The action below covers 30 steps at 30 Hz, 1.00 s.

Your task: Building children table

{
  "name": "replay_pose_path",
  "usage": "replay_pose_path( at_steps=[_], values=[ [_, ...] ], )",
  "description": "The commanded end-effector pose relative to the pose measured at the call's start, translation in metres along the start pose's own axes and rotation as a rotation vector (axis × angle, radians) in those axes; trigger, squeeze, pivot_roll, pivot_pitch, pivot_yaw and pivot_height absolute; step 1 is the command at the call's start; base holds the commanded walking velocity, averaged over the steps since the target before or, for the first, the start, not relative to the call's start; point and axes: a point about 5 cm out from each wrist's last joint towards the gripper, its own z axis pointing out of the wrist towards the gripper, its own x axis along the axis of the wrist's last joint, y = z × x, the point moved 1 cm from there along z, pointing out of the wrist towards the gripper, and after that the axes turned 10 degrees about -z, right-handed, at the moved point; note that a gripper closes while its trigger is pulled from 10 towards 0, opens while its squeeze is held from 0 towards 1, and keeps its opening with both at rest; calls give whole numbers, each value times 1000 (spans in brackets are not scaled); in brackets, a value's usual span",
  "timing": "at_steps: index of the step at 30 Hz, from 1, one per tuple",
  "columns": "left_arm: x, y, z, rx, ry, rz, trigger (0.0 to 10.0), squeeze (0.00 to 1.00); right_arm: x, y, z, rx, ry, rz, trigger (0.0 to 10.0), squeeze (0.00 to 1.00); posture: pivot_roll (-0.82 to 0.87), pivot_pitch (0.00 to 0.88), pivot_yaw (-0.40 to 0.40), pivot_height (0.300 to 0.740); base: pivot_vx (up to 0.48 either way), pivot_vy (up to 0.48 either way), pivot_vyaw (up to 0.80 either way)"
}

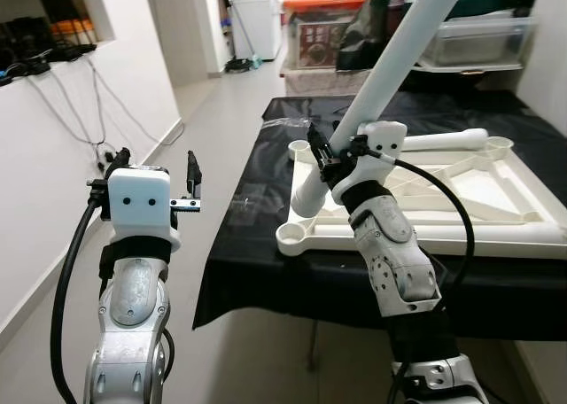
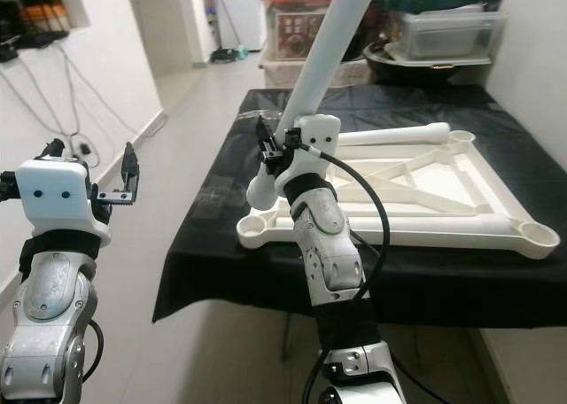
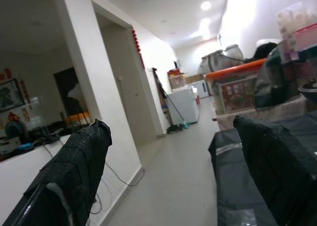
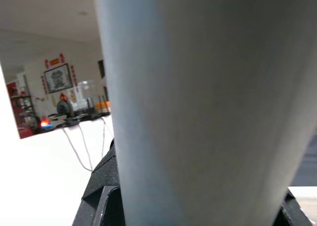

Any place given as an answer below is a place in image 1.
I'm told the clear tape strip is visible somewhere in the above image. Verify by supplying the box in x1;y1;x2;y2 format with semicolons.
266;112;307;131

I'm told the beige stone bench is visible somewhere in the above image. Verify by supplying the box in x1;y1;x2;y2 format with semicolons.
282;66;355;97

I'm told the black plastic bag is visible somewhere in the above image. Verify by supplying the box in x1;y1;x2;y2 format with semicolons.
335;0;395;73

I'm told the orange lid storage box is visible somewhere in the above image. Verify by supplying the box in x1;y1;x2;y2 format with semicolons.
283;0;369;71

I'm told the black tablecloth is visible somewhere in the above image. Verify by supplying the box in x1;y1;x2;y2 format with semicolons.
192;94;567;343

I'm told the black floor mop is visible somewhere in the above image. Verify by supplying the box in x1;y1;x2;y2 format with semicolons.
223;0;262;74

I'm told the black wok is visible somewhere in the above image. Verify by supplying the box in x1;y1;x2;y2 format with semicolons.
403;58;524;91

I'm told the white chest freezer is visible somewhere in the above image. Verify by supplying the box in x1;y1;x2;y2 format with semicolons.
230;0;284;61

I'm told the black electronics pile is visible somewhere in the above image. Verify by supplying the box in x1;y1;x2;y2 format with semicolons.
0;0;98;82

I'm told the clear plastic storage box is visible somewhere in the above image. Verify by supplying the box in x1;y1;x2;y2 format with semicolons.
416;14;539;68

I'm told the green plastic lid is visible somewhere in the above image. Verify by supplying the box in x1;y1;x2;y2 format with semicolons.
456;0;541;19

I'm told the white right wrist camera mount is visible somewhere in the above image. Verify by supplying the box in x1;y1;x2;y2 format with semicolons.
332;120;408;192

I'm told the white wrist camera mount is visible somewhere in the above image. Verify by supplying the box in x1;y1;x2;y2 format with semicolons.
105;167;184;253
332;120;408;192

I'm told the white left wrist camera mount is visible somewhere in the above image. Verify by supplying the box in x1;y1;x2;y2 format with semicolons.
105;167;184;253

